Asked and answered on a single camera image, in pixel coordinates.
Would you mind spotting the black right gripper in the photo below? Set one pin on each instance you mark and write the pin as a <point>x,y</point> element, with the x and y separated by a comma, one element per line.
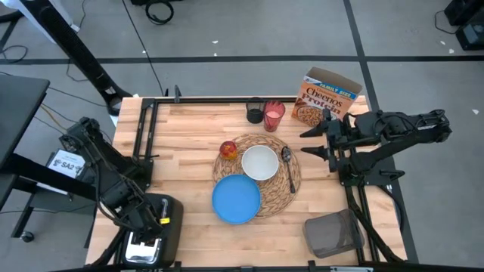
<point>338,136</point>

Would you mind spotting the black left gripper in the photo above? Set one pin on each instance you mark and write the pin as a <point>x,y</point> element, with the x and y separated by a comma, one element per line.
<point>147,223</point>

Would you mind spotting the dark metal spoon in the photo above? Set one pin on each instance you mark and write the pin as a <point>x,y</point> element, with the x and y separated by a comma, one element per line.
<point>286,153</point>

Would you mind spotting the Cheerios Protein cereal box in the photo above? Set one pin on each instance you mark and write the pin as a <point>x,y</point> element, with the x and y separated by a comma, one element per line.
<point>325,100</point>

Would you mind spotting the red translucent cup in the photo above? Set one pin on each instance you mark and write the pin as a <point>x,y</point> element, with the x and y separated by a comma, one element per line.
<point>273,115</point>

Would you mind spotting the white bowl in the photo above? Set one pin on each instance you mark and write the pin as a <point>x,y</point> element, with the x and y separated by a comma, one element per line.
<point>260,162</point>

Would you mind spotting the red and yellow apple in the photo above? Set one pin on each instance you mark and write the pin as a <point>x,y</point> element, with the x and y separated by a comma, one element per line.
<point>228,150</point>

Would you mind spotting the blue plate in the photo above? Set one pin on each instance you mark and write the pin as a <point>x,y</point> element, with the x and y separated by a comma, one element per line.
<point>236,199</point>

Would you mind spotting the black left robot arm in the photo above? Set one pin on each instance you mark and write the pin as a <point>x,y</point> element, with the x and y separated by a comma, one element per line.
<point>113,181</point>

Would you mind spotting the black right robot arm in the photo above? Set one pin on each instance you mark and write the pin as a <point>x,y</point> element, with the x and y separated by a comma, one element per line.
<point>397,132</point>

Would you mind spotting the black and chrome toaster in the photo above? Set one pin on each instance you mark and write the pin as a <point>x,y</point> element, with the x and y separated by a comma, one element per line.
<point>174,230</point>

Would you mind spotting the round woven placemat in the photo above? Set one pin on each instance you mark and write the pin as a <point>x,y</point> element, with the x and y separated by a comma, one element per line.
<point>280,196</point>

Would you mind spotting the black mesh utensil cup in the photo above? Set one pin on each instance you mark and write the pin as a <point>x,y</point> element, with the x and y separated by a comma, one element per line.
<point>255,113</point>

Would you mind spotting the grey translucent plastic container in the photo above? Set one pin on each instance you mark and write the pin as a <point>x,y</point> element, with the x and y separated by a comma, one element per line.
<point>331,236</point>

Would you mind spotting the black caster wheel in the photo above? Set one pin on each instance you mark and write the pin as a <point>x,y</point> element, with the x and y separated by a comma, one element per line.
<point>27,236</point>

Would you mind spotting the black desk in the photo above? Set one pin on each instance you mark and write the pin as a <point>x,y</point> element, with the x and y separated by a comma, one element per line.
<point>19,109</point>

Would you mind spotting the black equipment box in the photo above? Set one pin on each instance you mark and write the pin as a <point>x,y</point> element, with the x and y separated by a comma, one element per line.
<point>469,26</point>

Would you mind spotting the black stand leg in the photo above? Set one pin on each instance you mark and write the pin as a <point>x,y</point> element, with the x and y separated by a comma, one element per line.
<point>75,49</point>

